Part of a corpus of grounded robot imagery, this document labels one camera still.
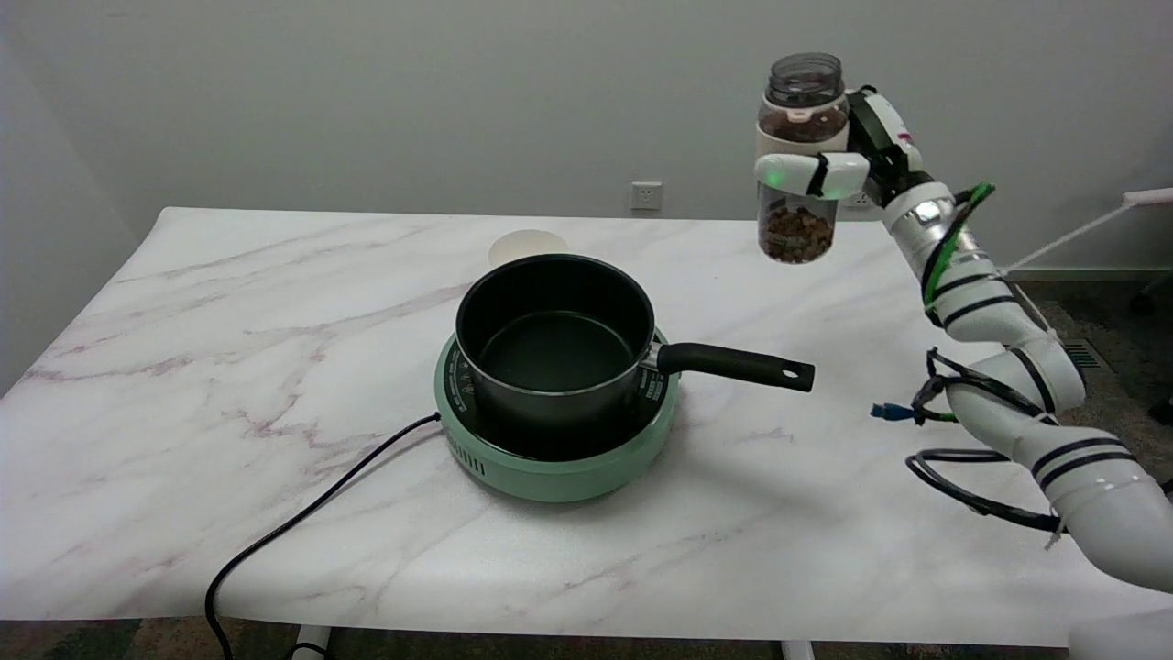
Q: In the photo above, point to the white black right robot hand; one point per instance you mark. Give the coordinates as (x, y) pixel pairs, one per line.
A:
(880, 137)

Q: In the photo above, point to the clear bottle with brown pellets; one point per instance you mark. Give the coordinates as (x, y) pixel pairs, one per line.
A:
(797, 234)

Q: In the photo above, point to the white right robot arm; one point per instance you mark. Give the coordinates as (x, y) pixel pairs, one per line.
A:
(1100, 495)

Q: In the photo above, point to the white horizontal pipe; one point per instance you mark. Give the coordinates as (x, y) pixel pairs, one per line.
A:
(1153, 196)

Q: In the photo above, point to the floor vent grille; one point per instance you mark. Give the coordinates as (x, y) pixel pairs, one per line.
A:
(1092, 353)

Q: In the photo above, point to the black caster wheel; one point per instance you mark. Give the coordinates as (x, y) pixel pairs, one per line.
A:
(1162, 410)

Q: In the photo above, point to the green round induction cooker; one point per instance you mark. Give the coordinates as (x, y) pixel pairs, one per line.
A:
(559, 472)

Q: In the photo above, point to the marble pattern table cover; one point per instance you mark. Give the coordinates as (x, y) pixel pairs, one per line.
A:
(229, 367)

